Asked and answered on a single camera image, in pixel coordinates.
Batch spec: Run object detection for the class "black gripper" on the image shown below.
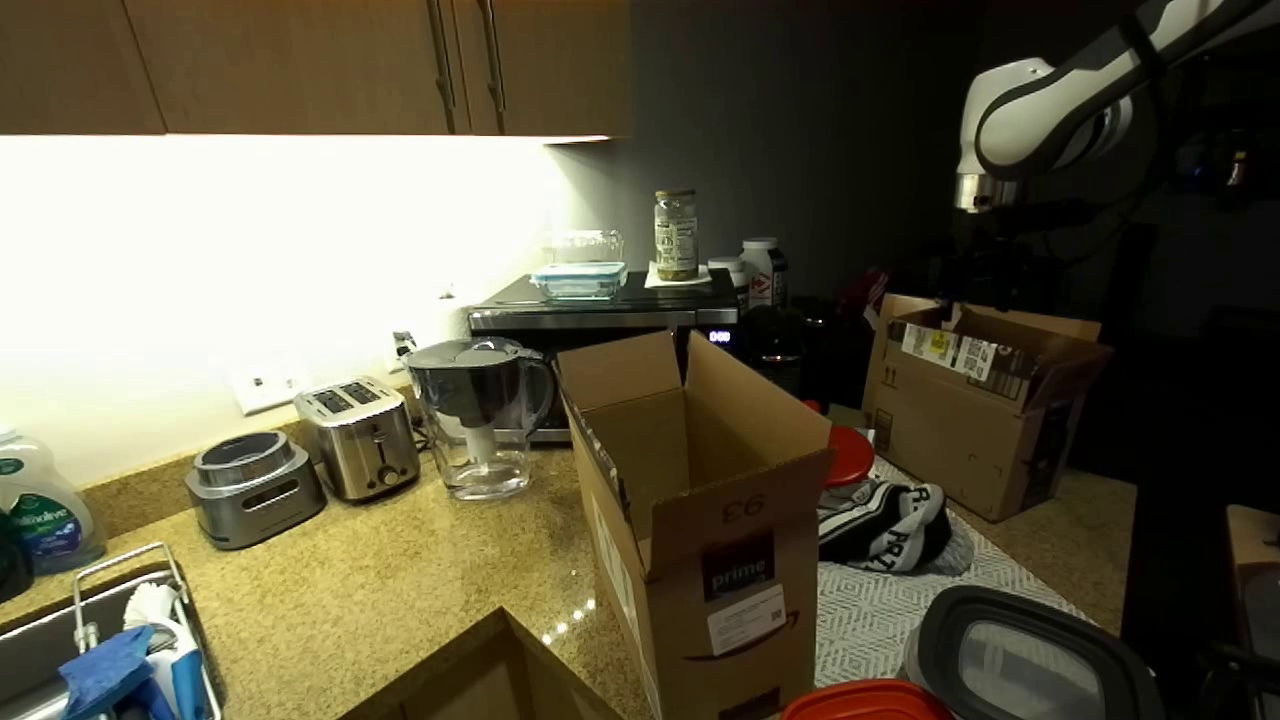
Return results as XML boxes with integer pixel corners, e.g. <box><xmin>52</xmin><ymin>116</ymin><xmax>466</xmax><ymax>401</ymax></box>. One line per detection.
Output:
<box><xmin>955</xmin><ymin>201</ymin><xmax>1077</xmax><ymax>316</ymax></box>

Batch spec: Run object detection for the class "cardboard box holding packages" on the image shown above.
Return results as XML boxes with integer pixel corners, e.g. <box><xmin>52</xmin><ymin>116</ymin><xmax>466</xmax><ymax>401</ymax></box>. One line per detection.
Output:
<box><xmin>859</xmin><ymin>293</ymin><xmax>1117</xmax><ymax>529</ymax></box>

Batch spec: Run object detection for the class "tall open cardboard box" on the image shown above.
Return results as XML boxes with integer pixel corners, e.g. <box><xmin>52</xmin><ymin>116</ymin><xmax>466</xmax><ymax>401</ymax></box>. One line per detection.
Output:
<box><xmin>554</xmin><ymin>325</ymin><xmax>842</xmax><ymax>720</ymax></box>

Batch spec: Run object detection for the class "clear plastic bottle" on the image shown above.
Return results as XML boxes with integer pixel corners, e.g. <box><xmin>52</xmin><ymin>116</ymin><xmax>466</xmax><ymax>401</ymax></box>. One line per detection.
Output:
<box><xmin>952</xmin><ymin>332</ymin><xmax>1008</xmax><ymax>388</ymax></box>

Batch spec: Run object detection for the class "black coffee maker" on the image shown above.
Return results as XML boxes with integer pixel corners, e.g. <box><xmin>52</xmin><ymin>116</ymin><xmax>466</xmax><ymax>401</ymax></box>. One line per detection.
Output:
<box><xmin>736</xmin><ymin>293</ymin><xmax>873</xmax><ymax>411</ymax></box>

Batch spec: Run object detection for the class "small white bottle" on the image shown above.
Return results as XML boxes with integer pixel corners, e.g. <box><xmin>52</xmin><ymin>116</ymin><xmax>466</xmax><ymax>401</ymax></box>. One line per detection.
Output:
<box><xmin>736</xmin><ymin>232</ymin><xmax>792</xmax><ymax>310</ymax></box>

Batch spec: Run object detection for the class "red bowl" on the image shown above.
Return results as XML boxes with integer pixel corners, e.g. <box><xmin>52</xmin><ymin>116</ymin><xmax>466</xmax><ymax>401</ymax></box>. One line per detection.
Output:
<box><xmin>812</xmin><ymin>418</ymin><xmax>882</xmax><ymax>497</ymax></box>

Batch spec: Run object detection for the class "black white striped beanie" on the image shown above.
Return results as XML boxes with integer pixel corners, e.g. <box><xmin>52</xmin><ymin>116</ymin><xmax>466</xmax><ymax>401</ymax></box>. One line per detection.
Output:
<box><xmin>817</xmin><ymin>474</ymin><xmax>976</xmax><ymax>578</ymax></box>

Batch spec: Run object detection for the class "white tray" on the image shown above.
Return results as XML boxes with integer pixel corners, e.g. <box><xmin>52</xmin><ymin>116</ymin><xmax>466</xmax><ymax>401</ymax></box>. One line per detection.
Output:
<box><xmin>642</xmin><ymin>258</ymin><xmax>718</xmax><ymax>296</ymax></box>

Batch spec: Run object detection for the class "tall glass jar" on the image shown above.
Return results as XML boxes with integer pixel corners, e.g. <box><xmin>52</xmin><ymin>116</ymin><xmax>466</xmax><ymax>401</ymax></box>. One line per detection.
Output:
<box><xmin>650</xmin><ymin>185</ymin><xmax>710</xmax><ymax>285</ymax></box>

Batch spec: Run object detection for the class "white patterned cloth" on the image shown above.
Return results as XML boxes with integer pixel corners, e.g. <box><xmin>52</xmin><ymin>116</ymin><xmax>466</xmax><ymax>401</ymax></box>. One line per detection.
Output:
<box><xmin>808</xmin><ymin>454</ymin><xmax>1100</xmax><ymax>695</ymax></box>

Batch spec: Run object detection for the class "black microwave oven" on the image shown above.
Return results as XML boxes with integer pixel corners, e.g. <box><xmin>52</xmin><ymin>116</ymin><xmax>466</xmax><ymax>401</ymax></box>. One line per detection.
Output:
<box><xmin>466</xmin><ymin>268</ymin><xmax>744</xmax><ymax>447</ymax></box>

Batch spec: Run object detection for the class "clear container blue lid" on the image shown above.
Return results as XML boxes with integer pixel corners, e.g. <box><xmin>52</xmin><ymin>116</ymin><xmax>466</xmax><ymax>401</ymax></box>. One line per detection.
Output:
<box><xmin>527</xmin><ymin>224</ymin><xmax>634</xmax><ymax>307</ymax></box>

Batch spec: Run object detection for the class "red lidded container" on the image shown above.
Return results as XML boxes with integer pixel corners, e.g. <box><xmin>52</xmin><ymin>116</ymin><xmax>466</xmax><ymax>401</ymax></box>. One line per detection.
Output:
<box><xmin>777</xmin><ymin>677</ymin><xmax>960</xmax><ymax>720</ymax></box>

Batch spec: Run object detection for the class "water filter pitcher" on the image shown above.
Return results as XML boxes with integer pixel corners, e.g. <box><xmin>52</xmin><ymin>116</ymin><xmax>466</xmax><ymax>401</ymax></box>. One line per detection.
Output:
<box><xmin>404</xmin><ymin>332</ymin><xmax>560</xmax><ymax>508</ymax></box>

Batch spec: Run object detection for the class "silver toaster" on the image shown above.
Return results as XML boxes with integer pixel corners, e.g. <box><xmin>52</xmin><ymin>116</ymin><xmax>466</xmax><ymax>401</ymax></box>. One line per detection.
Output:
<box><xmin>292</xmin><ymin>372</ymin><xmax>426</xmax><ymax>508</ymax></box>

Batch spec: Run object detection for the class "wooden upper cabinet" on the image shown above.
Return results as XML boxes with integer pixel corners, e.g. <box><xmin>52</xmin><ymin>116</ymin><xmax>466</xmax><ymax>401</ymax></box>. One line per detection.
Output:
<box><xmin>0</xmin><ymin>0</ymin><xmax>637</xmax><ymax>143</ymax></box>

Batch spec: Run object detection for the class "grey round appliance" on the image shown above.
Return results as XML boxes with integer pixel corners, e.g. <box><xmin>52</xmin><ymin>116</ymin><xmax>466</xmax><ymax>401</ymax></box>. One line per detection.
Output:
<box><xmin>181</xmin><ymin>422</ymin><xmax>333</xmax><ymax>555</ymax></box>

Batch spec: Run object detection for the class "white detergent bottle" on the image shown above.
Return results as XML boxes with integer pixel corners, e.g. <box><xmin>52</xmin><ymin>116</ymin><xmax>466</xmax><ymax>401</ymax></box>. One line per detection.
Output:
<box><xmin>0</xmin><ymin>422</ymin><xmax>101</xmax><ymax>578</ymax></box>

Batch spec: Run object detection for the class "metal cabinet handle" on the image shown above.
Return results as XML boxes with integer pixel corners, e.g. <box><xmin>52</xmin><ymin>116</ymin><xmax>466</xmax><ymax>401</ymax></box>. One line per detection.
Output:
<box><xmin>419</xmin><ymin>0</ymin><xmax>468</xmax><ymax>137</ymax></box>
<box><xmin>473</xmin><ymin>0</ymin><xmax>514</xmax><ymax>137</ymax></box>

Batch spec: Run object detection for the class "white wall outlet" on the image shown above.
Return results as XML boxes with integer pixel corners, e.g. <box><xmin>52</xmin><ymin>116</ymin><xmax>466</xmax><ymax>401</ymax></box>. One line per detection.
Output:
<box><xmin>227</xmin><ymin>357</ymin><xmax>309</xmax><ymax>418</ymax></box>

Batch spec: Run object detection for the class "wire dish rack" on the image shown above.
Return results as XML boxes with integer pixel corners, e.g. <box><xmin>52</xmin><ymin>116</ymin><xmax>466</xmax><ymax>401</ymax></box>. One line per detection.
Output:
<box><xmin>0</xmin><ymin>535</ymin><xmax>231</xmax><ymax>720</ymax></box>

